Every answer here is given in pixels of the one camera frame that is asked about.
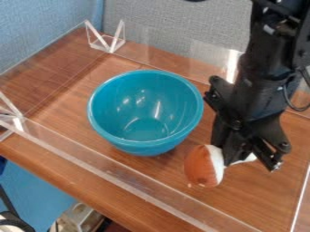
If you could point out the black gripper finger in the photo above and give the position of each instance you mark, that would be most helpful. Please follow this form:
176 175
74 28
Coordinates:
221 138
237 150

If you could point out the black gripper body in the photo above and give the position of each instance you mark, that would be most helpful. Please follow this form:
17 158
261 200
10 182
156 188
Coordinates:
250 105

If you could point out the toy mushroom brown cap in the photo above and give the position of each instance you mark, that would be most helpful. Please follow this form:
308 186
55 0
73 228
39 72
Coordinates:
205 166

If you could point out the blue plastic bowl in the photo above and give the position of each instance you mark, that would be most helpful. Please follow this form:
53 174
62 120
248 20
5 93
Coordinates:
145 111

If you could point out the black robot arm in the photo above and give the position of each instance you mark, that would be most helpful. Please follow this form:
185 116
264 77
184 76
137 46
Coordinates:
278 47

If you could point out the clear acrylic back barrier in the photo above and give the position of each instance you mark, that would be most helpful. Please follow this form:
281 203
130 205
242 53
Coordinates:
182 55

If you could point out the clear acrylic barrier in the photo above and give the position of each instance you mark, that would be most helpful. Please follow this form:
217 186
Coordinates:
73 159
182 55

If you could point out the clear acrylic front barrier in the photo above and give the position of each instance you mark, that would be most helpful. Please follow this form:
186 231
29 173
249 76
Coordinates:
73 159

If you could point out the white object under table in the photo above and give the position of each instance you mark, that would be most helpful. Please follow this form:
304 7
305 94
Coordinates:
78 219

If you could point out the black stand leg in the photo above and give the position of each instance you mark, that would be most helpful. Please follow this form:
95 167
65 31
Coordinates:
11 222

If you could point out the clear acrylic corner bracket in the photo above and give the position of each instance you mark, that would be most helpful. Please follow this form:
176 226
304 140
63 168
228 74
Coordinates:
103 42

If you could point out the clear acrylic left bracket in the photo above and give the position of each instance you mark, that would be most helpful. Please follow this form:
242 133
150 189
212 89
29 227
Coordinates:
11 118

